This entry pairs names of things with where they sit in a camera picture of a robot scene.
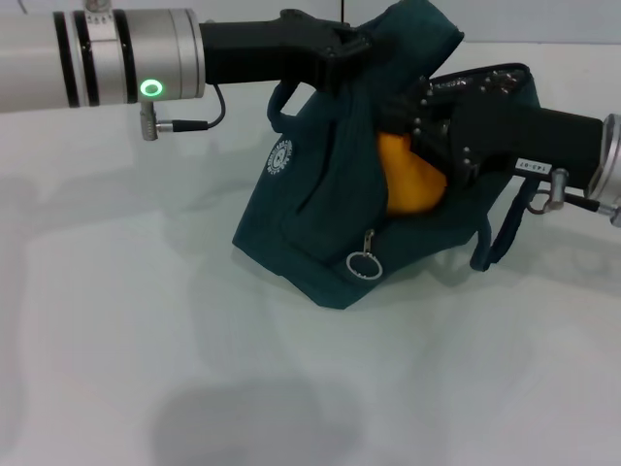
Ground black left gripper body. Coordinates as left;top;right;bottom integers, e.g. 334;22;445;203
198;8;341;93

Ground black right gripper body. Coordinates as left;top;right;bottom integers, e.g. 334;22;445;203
448;96;607;189

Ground orange pear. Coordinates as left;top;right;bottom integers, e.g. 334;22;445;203
376;131;447;216

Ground dark teal fabric lunch bag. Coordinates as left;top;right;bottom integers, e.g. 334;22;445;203
231;0;544;312

